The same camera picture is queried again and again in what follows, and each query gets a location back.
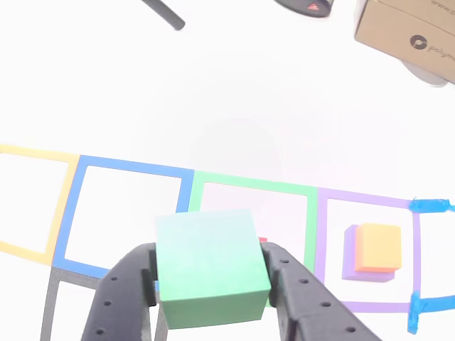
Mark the purple square block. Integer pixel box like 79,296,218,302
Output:
341,224,395,283

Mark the orange square block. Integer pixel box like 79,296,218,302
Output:
354,222,402,274

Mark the green cube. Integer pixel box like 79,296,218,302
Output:
154,208,273,330

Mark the blue tape strip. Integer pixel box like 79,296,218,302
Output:
408,197,455,214
407,291,455,335

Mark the black mesh bin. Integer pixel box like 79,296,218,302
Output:
273,0,335,18

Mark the black square frame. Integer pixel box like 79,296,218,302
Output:
39,266,170,341

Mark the purple square frame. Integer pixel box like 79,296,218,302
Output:
314,187,422,314

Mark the blue square frame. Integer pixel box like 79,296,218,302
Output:
52,155,195,292

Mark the orange square frame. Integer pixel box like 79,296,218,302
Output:
0,144,81,266

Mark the green square frame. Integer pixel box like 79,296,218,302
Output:
187,170,319,274

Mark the black round post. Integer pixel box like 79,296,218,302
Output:
141,0,186,31

